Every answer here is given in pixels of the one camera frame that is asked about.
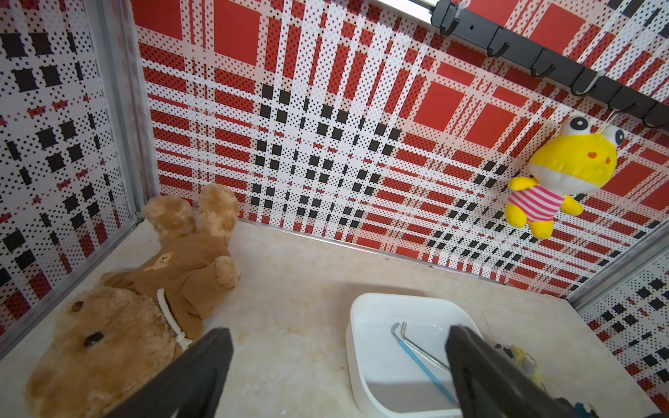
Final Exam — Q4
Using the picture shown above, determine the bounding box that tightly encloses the brown teddy bear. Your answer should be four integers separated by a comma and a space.
24, 184, 240, 417

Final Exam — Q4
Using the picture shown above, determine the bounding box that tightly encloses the small yellow keychain toy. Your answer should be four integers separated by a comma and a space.
493, 343, 547, 392

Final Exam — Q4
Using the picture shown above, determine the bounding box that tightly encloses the white plastic storage box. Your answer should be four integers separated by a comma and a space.
346, 293, 477, 417

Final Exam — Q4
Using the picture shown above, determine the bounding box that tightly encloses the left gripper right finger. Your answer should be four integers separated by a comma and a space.
445, 326, 575, 417

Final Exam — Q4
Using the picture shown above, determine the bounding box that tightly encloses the black hook rail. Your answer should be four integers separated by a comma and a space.
430, 1, 668, 129

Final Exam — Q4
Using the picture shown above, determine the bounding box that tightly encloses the blue hex key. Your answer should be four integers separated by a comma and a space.
391, 322, 459, 406

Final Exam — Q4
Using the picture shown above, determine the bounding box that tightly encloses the yellow frog plush toy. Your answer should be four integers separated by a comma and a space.
505, 115, 625, 240

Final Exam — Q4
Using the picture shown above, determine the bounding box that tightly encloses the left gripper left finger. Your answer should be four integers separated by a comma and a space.
107, 327, 233, 417

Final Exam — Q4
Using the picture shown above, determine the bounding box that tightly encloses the thin olive hex key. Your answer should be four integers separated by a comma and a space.
401, 322, 451, 372

